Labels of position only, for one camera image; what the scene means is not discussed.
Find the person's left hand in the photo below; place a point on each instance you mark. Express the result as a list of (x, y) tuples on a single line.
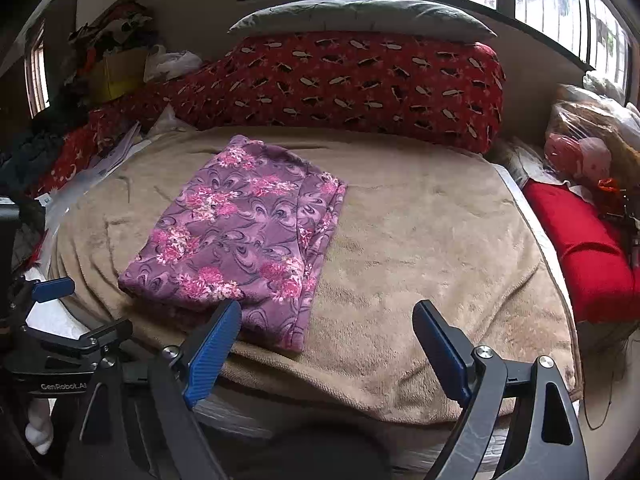
[(39, 427)]

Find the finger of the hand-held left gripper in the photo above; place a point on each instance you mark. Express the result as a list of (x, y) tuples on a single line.
[(52, 288), (85, 342)]

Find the dark clothes heap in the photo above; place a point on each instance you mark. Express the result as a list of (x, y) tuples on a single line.
[(30, 150)]

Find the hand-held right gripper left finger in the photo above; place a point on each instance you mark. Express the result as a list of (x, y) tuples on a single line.
[(215, 355)]

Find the clear plastic bag with doll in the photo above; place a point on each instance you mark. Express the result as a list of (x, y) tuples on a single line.
[(580, 155)]

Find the white plastic bag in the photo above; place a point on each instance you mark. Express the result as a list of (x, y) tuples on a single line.
[(172, 62)]

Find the pile of mixed clothes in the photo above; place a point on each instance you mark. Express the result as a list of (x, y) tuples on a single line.
[(120, 25)]

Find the grey pillow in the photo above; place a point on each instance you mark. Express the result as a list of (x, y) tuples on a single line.
[(360, 17)]

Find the white paper sheets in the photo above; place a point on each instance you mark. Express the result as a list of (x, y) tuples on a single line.
[(107, 160)]

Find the beige fleece blanket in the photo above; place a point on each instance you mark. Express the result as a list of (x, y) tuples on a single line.
[(425, 220)]

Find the orange plastic toy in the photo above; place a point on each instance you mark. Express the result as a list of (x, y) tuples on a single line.
[(612, 185)]

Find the yellow cardboard box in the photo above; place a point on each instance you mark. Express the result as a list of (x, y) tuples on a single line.
[(117, 75)]

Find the red patterned blanket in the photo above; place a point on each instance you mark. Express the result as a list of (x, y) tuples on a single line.
[(350, 85)]

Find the red folded cloth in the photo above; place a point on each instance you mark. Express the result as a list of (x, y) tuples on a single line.
[(585, 250)]

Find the red star print cloth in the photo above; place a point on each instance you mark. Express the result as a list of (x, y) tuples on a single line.
[(70, 160)]

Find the purple floral garment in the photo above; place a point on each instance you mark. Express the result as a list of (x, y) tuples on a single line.
[(240, 220)]

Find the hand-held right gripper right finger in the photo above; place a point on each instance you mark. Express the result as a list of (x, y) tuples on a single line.
[(442, 350)]

